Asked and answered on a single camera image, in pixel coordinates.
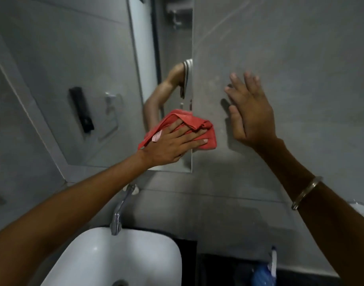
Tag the person's left little finger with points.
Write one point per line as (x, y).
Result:
(174, 125)

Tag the person's left forearm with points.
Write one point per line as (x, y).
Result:
(65, 217)

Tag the person's left middle finger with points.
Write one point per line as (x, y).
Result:
(193, 135)

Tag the person's right hand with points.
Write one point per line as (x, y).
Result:
(254, 119)

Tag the person's right thumb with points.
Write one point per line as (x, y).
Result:
(235, 120)

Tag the person's right little finger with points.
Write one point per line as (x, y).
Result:
(259, 86)

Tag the person's right forearm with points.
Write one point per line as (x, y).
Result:
(327, 223)

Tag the blue spray bottle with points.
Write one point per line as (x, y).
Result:
(266, 272)

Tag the chrome faucet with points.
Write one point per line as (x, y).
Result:
(119, 211)

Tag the person's left hand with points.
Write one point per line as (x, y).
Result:
(162, 148)

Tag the wall mirror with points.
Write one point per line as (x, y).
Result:
(80, 56)

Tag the white sink basin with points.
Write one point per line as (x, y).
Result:
(119, 259)

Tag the person's right middle finger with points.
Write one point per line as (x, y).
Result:
(238, 86)

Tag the red cleaning cloth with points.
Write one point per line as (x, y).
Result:
(196, 123)

